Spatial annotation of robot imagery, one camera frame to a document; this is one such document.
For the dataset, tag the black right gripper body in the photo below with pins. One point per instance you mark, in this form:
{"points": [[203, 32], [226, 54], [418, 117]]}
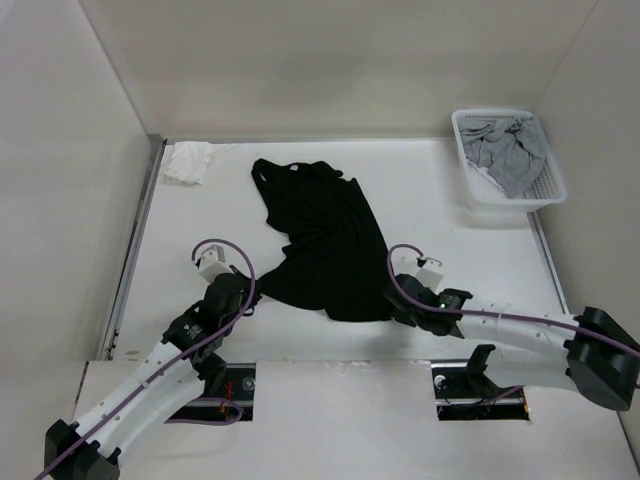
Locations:
{"points": [[408, 318]]}

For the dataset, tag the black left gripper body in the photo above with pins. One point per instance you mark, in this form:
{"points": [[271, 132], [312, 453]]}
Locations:
{"points": [[243, 303]]}

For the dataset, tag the black tank top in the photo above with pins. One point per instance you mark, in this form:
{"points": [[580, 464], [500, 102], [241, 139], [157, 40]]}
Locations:
{"points": [[335, 260]]}

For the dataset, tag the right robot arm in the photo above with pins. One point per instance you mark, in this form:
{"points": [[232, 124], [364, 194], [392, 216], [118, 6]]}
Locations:
{"points": [[589, 353]]}

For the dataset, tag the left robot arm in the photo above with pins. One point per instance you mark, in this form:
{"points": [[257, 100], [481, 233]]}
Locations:
{"points": [[182, 366]]}

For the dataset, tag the white folded tank top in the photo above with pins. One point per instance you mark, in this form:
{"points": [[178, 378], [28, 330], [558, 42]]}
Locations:
{"points": [[188, 162]]}

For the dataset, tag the grey tank top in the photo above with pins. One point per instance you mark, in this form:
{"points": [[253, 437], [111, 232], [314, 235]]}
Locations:
{"points": [[513, 151]]}

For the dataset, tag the white plastic laundry basket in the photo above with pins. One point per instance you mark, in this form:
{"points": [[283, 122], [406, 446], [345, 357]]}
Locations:
{"points": [[484, 195]]}

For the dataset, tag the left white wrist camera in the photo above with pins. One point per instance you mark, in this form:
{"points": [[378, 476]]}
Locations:
{"points": [[212, 263]]}

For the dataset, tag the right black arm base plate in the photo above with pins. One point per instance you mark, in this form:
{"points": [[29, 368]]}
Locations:
{"points": [[461, 395]]}

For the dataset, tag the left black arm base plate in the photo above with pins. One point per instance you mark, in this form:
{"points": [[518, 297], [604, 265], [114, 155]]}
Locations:
{"points": [[223, 402]]}

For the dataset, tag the metal table edge rail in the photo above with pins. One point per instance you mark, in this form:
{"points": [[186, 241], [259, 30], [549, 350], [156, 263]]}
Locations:
{"points": [[114, 319]]}

